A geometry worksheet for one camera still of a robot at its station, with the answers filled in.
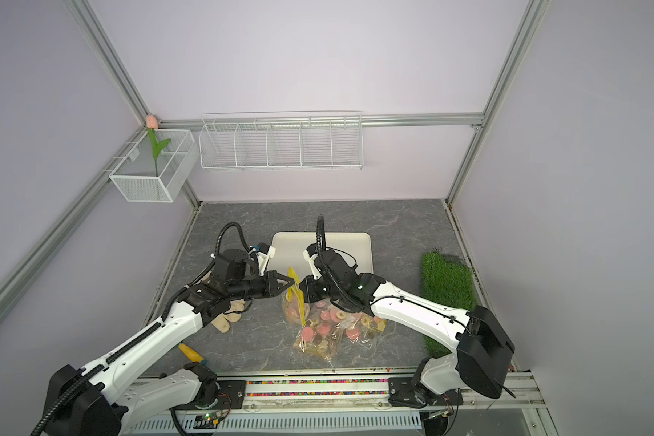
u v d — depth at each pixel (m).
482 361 0.40
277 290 0.71
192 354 0.79
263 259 0.71
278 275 0.69
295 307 0.79
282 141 0.97
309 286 0.67
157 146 0.89
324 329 0.81
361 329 0.83
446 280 0.92
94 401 0.38
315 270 0.68
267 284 0.67
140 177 0.79
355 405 0.74
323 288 0.65
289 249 0.71
